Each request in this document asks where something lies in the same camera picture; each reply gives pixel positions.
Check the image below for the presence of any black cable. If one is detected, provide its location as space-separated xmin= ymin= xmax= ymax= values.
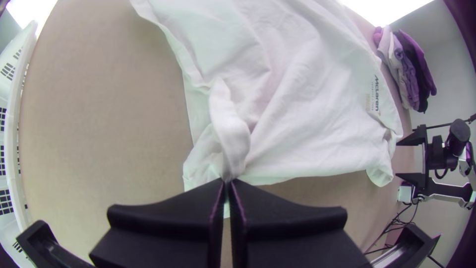
xmin=366 ymin=202 xmax=421 ymax=258

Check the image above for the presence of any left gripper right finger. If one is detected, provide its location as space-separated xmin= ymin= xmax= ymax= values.
xmin=227 ymin=178 xmax=372 ymax=268

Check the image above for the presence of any white t-shirt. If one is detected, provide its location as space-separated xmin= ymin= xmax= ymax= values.
xmin=128 ymin=0 xmax=404 ymax=218

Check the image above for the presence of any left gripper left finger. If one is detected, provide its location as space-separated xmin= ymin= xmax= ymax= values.
xmin=88 ymin=178 xmax=226 ymax=268

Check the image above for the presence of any pile of folded clothes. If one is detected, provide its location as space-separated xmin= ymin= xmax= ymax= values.
xmin=373 ymin=25 xmax=438 ymax=114

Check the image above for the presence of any white laundry basket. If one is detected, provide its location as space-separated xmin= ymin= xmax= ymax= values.
xmin=0 ymin=20 xmax=40 ymax=268

